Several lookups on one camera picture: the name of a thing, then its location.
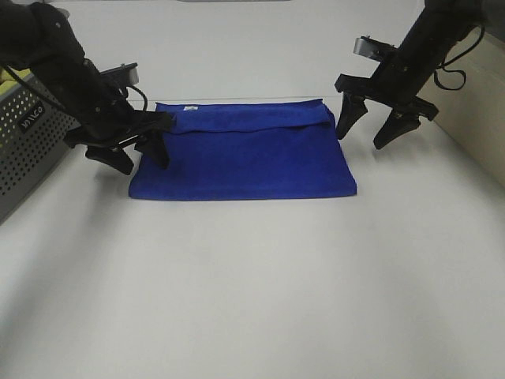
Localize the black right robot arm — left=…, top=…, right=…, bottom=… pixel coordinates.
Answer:
left=335, top=1, right=485, bottom=149

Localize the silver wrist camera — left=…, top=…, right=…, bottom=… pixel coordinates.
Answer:
left=100, top=62, right=139, bottom=88
left=353, top=36, right=397, bottom=62

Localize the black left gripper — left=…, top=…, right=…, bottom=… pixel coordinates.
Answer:
left=64, top=58, right=172, bottom=174

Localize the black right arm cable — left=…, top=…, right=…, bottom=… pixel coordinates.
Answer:
left=432, top=15, right=486, bottom=91

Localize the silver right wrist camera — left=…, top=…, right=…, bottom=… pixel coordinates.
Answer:
left=353, top=36, right=397, bottom=62

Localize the grey perforated laundry basket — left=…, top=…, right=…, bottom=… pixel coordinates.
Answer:
left=1, top=84, right=79, bottom=220

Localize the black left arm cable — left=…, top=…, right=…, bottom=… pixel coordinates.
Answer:
left=118, top=83, right=149, bottom=112

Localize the yellow-green towel in basket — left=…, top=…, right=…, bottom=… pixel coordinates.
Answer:
left=0, top=68, right=32, bottom=99

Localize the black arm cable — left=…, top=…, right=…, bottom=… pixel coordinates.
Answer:
left=432, top=15, right=486, bottom=91
left=118, top=83, right=149, bottom=112

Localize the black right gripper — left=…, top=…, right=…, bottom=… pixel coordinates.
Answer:
left=335, top=49, right=439, bottom=149

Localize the blue towel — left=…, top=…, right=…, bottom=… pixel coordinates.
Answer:
left=129, top=99, right=357, bottom=201

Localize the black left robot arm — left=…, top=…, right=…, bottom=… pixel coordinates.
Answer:
left=1, top=1, right=172, bottom=174

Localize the beige storage bin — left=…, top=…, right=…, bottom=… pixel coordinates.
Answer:
left=421, top=34, right=504, bottom=184

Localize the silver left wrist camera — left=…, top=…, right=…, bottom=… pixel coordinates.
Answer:
left=100, top=62, right=139, bottom=88

